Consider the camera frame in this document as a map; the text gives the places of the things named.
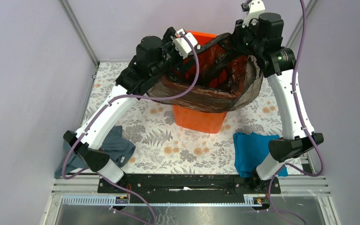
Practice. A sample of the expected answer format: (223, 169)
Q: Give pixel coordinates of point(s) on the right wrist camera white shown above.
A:
(253, 8)

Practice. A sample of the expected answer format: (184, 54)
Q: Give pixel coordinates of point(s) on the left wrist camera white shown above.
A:
(181, 45)

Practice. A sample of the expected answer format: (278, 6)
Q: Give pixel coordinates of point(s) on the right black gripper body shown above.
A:
(244, 38)

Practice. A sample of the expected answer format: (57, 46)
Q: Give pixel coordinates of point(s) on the floral patterned mat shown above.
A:
(161, 146)

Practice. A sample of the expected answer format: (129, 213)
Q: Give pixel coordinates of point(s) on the bright blue cloth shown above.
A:
(252, 156)

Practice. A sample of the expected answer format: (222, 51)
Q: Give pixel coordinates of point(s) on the black trash bag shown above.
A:
(228, 80)

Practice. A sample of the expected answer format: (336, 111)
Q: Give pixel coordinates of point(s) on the orange plastic trash bin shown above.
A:
(200, 121)

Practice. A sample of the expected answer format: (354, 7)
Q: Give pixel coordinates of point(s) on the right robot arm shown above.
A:
(260, 35)

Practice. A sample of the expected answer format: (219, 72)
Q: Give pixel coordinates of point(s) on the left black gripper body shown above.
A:
(171, 55)

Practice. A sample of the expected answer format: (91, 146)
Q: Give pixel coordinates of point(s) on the grey-blue cloth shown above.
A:
(119, 149)

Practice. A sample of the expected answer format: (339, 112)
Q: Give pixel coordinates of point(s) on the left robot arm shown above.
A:
(154, 57)

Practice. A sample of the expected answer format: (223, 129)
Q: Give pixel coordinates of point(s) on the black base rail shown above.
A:
(194, 188)

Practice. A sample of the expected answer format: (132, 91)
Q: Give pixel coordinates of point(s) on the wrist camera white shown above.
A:
(253, 8)
(181, 45)

